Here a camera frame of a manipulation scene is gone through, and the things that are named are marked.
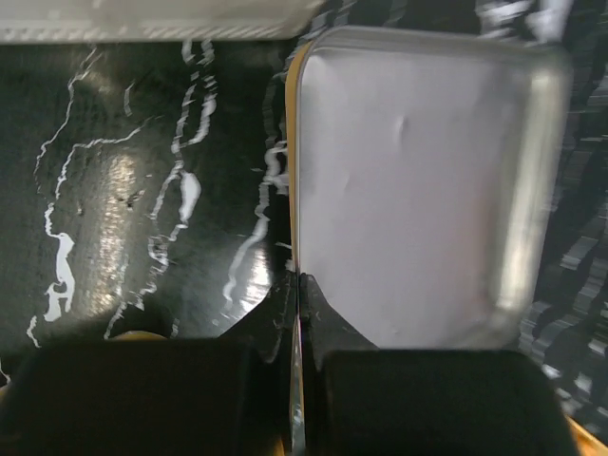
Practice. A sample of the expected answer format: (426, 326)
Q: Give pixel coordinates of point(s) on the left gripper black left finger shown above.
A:
(143, 394)

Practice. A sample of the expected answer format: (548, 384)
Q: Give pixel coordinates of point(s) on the silver tin lid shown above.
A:
(422, 166)

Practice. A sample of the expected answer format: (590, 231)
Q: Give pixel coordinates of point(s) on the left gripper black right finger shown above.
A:
(362, 400)

